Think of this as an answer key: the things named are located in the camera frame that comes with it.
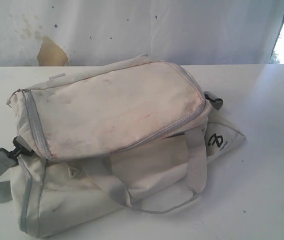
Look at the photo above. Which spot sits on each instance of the white fabric backpack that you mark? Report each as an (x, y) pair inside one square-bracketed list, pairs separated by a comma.
[(96, 141)]

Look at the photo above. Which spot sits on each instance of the white backdrop cloth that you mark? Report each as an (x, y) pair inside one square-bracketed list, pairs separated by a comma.
[(99, 32)]

